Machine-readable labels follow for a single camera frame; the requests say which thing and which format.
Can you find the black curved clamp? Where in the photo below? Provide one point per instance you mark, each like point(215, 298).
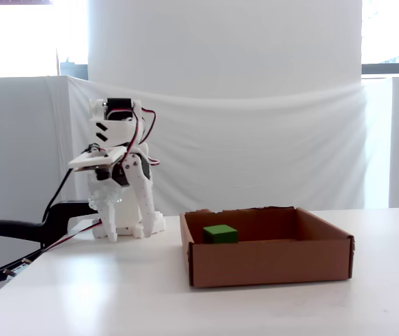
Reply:
point(10, 227)

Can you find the green cube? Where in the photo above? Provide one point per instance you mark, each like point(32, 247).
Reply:
point(220, 234)

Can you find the brown cardboard box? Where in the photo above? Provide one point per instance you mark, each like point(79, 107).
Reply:
point(269, 262)

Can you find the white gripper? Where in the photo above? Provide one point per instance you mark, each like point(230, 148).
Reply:
point(134, 167)

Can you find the bright glass window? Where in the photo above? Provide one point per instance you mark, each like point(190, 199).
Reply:
point(392, 31)
point(17, 35)

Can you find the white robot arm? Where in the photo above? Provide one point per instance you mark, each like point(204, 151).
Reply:
point(115, 129)

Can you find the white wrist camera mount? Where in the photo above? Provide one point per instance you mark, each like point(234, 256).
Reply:
point(96, 159)

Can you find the white fabric backdrop sheet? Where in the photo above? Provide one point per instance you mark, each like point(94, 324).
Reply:
point(255, 147)

